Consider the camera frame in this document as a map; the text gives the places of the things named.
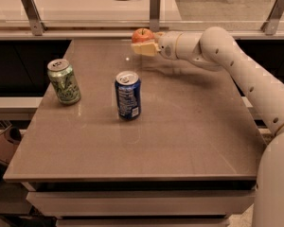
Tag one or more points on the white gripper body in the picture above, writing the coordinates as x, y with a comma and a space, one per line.
168, 44

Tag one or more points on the red apple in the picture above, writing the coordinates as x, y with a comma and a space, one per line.
142, 35

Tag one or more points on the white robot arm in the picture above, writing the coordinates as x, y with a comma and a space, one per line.
215, 49

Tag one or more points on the blue soda can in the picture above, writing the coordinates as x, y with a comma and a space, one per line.
127, 90

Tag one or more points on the green soda can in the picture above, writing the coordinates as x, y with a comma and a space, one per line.
62, 77

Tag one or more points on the white drawer front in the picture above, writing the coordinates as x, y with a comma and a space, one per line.
142, 203

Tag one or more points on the middle metal bracket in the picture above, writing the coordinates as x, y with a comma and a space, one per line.
155, 15

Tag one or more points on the metal bracket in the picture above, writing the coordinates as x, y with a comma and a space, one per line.
36, 25
270, 26
155, 15

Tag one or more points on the right metal bracket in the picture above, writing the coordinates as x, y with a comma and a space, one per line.
270, 26

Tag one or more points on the left metal bracket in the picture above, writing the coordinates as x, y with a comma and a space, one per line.
36, 25

